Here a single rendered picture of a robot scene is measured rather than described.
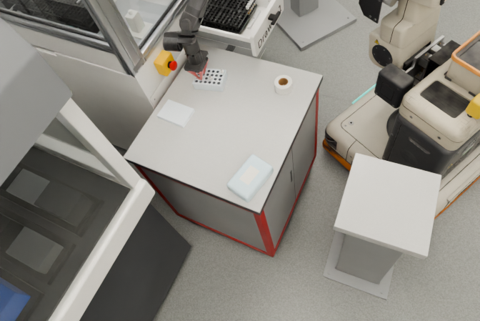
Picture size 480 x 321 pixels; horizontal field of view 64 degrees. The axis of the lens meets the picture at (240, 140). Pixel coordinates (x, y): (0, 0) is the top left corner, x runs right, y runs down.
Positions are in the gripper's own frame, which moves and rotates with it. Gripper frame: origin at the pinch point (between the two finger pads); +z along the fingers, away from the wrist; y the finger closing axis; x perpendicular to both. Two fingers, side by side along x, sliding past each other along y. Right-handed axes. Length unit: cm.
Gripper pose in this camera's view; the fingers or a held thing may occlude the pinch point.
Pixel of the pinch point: (201, 75)
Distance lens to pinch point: 159.2
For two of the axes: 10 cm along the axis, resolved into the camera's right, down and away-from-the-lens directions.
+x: 9.4, 2.1, -2.8
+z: 1.4, 5.1, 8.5
